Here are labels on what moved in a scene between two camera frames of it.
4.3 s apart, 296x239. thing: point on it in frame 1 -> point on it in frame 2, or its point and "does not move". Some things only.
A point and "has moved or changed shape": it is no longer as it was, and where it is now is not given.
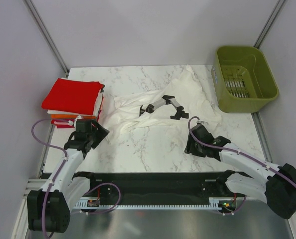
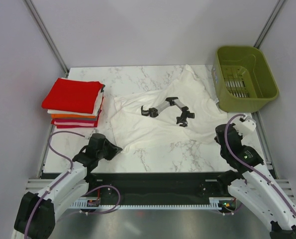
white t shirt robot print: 185,98 has moved or changed shape
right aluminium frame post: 274,13 does not move
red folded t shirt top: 76,96 does not move
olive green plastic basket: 242,79 does not move
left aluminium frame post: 36,17 does not move
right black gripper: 189,148 -> 239,136
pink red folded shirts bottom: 62,123 does not move
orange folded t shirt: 70,116 does not move
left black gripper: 101,133 -> 113,148
